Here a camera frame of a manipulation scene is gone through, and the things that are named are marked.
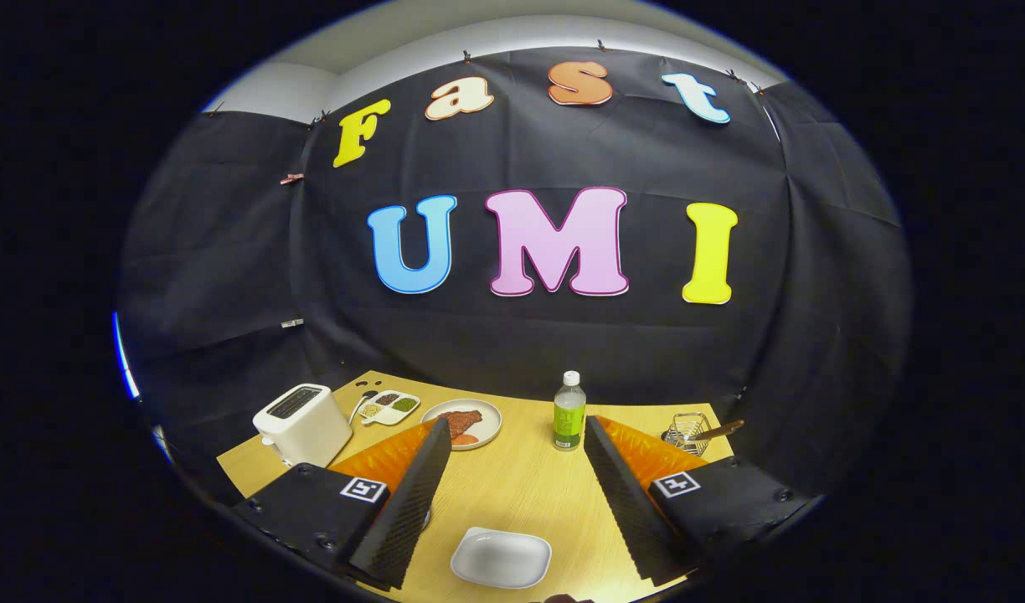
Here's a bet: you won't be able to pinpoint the white divided dish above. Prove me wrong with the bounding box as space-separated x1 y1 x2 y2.
358 390 421 426

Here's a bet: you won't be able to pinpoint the green label water bottle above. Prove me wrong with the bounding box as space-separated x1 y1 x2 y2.
553 371 587 451

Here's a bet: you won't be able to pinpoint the wooden handled knife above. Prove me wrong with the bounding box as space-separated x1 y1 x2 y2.
684 420 744 443

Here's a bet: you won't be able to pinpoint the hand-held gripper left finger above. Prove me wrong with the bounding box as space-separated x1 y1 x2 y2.
232 416 453 591

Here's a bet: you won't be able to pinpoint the metal wire basket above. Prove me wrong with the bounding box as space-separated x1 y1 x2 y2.
662 413 713 457

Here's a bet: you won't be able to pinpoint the white toaster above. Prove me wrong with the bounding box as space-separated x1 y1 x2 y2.
252 384 353 468

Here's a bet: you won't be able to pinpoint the black backdrop cloth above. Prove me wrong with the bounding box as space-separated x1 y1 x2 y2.
119 46 911 503

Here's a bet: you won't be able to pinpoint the brown meat slices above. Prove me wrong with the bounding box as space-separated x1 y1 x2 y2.
439 409 483 441

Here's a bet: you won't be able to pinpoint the white round plate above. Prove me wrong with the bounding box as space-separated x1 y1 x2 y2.
421 399 503 451

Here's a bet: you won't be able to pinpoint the white square plate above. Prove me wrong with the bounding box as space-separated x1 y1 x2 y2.
450 527 553 590

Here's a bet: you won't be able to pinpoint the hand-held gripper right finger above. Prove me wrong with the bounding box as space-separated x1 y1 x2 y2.
583 415 815 587

